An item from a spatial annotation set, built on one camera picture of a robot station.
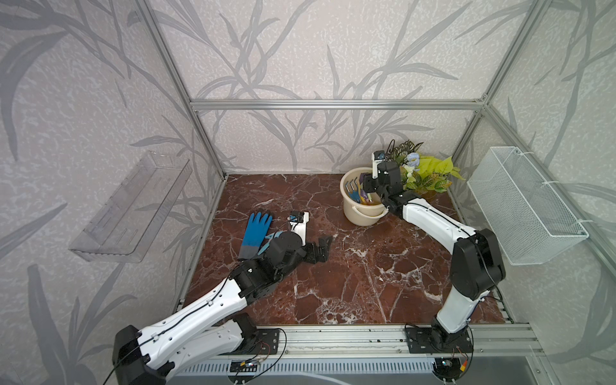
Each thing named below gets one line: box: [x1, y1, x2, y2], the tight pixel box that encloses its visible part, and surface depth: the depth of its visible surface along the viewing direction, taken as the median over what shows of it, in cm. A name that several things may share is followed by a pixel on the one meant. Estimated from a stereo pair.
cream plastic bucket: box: [340, 166, 390, 227], surface depth 91 cm
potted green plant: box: [385, 139, 467, 199], surface depth 93 cm
